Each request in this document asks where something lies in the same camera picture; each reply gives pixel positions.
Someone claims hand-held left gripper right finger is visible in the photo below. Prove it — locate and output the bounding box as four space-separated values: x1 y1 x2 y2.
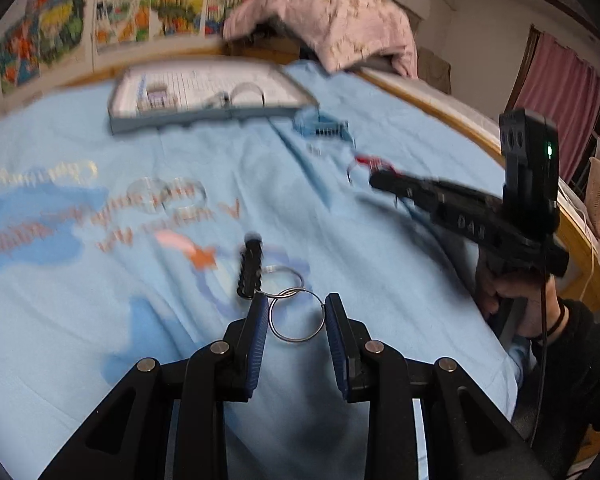
324 292 551 480

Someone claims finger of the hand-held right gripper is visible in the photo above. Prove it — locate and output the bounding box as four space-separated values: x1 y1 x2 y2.
368 169 433 202

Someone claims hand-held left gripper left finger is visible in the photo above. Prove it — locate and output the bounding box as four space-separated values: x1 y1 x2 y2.
39 294 271 480

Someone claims red string bracelet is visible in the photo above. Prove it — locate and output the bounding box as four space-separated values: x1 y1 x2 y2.
346 154 397 187

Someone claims black strap keychain with rings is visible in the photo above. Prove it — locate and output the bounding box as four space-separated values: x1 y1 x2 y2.
235 233 327 344

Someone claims grey shallow tray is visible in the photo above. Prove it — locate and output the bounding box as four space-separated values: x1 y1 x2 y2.
107 61 319 135

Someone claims beige watch case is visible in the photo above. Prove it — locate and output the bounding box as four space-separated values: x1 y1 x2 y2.
144 84 170 110

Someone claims person's right forearm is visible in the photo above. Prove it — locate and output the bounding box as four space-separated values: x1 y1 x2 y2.
500 299 600 466

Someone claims person's right hand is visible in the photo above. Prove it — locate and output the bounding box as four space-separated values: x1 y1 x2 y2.
475 260 566 342

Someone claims blue wrist watch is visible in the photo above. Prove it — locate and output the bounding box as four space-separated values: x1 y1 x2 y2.
293 107 357 147

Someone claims pink curtain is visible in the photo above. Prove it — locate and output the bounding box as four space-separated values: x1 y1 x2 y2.
511 29 600 183

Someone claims olive green jacket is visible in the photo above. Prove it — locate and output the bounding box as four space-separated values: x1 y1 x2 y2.
417 47 454 95

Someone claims pink floral blanket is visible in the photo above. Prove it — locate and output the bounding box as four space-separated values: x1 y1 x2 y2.
223 0 419 79

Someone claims wooden bed frame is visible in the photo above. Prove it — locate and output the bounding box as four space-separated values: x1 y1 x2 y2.
50 42 600 313

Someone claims black cable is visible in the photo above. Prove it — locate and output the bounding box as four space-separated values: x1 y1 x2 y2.
529 269 552 453

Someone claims group of colourful wall drawings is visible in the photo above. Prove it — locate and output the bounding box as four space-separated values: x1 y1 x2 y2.
0 0 292 95

